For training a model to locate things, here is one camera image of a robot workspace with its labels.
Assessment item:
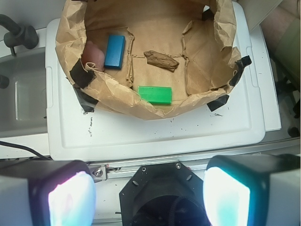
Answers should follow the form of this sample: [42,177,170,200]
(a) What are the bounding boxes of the crumpled brown paper bag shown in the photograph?
[55,0,242,120]

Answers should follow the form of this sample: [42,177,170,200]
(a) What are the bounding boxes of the brown wood chip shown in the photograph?
[143,50,179,72]

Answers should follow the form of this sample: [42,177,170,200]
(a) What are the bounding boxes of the blue rectangular block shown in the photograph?
[104,35,126,70]

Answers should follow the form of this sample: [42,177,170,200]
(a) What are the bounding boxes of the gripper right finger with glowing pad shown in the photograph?
[203,154,301,226]

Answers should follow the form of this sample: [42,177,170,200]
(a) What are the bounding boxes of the green rectangular block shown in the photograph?
[137,86,172,105]

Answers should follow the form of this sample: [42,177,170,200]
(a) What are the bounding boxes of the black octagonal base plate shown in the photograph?
[119,162,211,226]

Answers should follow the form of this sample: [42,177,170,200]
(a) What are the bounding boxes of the aluminium extrusion rail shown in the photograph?
[87,137,301,179]

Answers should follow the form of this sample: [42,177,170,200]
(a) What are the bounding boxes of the black cable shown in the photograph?
[0,140,53,161]

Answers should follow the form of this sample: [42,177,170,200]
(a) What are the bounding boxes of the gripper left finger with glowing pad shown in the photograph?
[0,160,96,226]

